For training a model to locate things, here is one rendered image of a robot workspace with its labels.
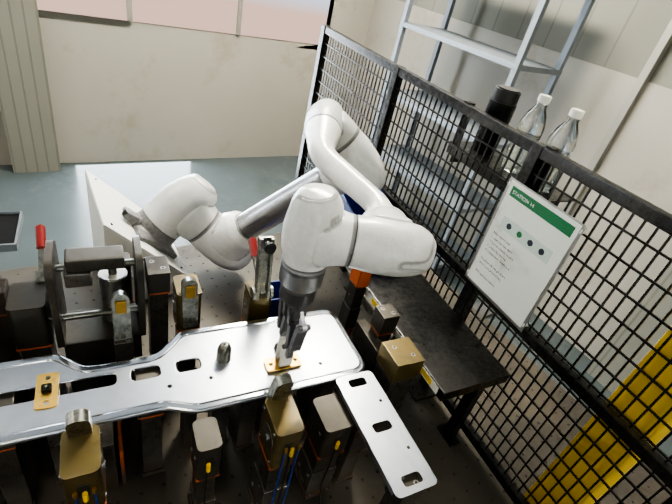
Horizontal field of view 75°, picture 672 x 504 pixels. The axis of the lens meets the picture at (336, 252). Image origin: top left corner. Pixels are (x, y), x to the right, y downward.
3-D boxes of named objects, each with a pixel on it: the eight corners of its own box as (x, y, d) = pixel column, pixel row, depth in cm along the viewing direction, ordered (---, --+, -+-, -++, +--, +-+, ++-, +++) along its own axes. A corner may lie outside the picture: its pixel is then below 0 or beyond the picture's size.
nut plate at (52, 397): (57, 406, 83) (56, 402, 82) (33, 411, 81) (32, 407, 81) (59, 372, 89) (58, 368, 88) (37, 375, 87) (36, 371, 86)
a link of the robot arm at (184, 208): (143, 201, 158) (188, 159, 157) (182, 235, 166) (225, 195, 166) (140, 214, 143) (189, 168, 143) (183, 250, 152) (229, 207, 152)
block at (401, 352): (361, 453, 121) (398, 366, 101) (348, 428, 127) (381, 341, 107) (385, 445, 125) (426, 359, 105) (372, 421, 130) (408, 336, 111)
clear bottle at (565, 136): (539, 193, 108) (581, 113, 97) (520, 181, 113) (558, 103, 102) (556, 193, 111) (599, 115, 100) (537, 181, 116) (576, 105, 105)
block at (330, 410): (308, 513, 106) (332, 445, 90) (291, 467, 114) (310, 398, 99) (334, 502, 109) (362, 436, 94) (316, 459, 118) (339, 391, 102)
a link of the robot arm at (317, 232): (274, 270, 81) (344, 282, 82) (286, 196, 72) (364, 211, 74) (281, 239, 90) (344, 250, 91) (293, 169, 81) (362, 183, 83)
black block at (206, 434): (194, 540, 96) (199, 467, 80) (186, 496, 103) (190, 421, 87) (218, 531, 99) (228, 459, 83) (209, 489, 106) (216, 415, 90)
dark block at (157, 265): (151, 391, 123) (147, 274, 100) (148, 372, 128) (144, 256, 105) (170, 388, 125) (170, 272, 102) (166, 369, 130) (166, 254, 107)
